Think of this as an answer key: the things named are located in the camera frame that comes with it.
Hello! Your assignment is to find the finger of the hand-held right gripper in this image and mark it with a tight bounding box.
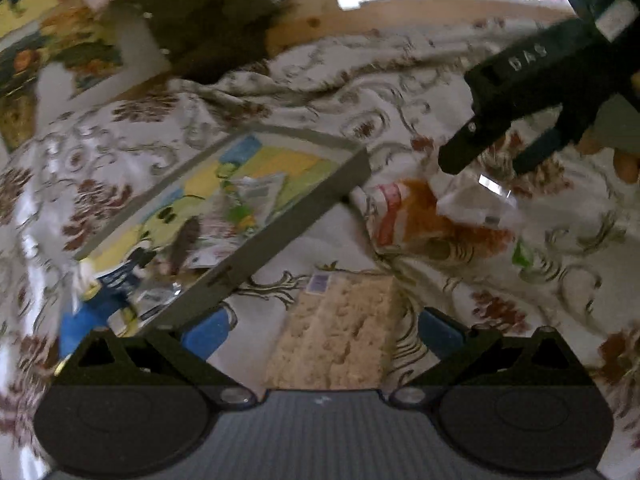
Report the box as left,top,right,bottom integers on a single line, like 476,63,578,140
511,104,598,177
437,117,507,177

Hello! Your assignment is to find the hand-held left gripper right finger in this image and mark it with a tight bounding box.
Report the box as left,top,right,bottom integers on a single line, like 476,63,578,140
389,307,578,406

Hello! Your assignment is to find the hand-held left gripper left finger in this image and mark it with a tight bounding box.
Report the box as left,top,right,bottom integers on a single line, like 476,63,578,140
74,307,257,407

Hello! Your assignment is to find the clear snack packet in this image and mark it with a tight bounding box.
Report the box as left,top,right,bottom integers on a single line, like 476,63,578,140
435,170,527,232

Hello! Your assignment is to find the white red snack packet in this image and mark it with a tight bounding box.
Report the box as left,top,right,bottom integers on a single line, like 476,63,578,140
187,230,252,272

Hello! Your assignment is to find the orange snack packet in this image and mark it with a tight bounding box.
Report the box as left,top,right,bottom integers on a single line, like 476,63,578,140
366,177,517,262

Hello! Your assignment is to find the rice cracker packet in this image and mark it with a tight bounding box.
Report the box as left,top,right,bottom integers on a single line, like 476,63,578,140
262,272,402,392

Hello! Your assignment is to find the white green snack packet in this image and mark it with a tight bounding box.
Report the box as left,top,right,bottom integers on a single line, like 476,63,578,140
215,172,290,235

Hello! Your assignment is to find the grey tray with cartoon print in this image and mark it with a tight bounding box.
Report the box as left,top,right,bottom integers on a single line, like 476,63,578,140
74,127,374,335

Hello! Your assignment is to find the person's right hand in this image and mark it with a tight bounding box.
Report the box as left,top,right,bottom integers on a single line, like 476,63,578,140
579,122,640,184

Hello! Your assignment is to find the small silver wrapper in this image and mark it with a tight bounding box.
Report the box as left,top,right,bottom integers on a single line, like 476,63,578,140
134,280,187,312

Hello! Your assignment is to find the brown gold snack wrapper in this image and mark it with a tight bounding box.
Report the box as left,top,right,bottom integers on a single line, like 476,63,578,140
167,215,204,277

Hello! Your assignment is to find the small green packet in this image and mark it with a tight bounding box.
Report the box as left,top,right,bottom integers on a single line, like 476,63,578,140
510,240,539,269

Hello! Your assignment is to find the floral bedspread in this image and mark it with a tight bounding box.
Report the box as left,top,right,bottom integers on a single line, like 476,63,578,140
0,15,640,480

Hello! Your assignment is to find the wooden bed frame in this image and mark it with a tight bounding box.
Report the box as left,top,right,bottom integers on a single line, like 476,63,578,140
264,0,577,57

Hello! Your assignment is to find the torn cartoon wall poster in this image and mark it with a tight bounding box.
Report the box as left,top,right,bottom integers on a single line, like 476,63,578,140
0,25,124,152

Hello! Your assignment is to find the cartoon wall poster with yellow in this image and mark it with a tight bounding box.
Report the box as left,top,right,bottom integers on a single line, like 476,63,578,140
0,0,96,48

